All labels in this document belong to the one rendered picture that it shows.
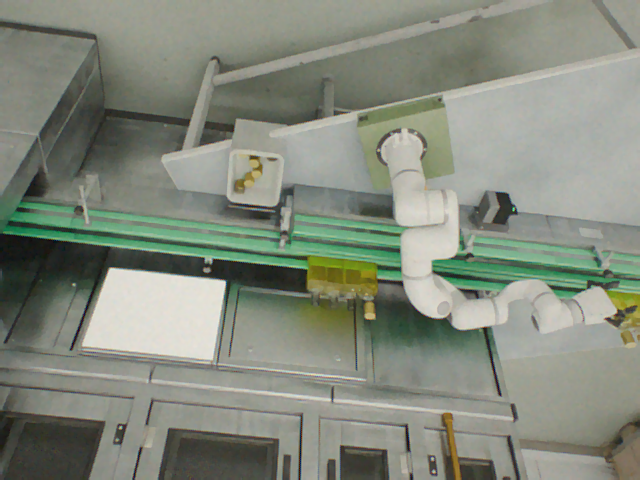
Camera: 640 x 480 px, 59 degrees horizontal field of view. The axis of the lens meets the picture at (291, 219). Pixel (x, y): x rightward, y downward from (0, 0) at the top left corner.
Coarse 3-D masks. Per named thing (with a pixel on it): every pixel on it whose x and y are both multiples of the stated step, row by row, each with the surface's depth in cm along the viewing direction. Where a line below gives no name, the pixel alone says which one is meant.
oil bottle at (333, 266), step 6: (330, 258) 191; (336, 258) 191; (330, 264) 189; (336, 264) 189; (330, 270) 187; (336, 270) 187; (342, 270) 188; (330, 276) 185; (336, 276) 186; (342, 276) 186; (330, 282) 184; (336, 282) 184; (342, 282) 185; (324, 288) 185; (330, 288) 183; (336, 288) 183
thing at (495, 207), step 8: (488, 192) 193; (496, 192) 193; (504, 192) 194; (488, 200) 190; (496, 200) 190; (504, 200) 191; (480, 208) 197; (488, 208) 190; (496, 208) 189; (504, 208) 188; (512, 208) 188; (488, 216) 191; (496, 216) 191; (504, 216) 191; (504, 224) 194
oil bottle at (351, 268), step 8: (344, 264) 189; (352, 264) 190; (344, 272) 187; (352, 272) 187; (344, 280) 185; (352, 280) 185; (360, 280) 186; (344, 288) 183; (352, 288) 183; (344, 296) 185
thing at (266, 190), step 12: (264, 156) 186; (276, 156) 177; (228, 168) 181; (240, 168) 190; (264, 168) 190; (276, 168) 189; (228, 180) 185; (264, 180) 193; (276, 180) 191; (228, 192) 188; (252, 192) 194; (264, 192) 195; (276, 192) 188; (252, 204) 192; (264, 204) 192; (276, 204) 191
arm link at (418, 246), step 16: (448, 192) 152; (448, 208) 150; (448, 224) 153; (400, 240) 159; (416, 240) 156; (432, 240) 155; (448, 240) 154; (400, 256) 161; (416, 256) 157; (432, 256) 156; (448, 256) 157; (416, 272) 159
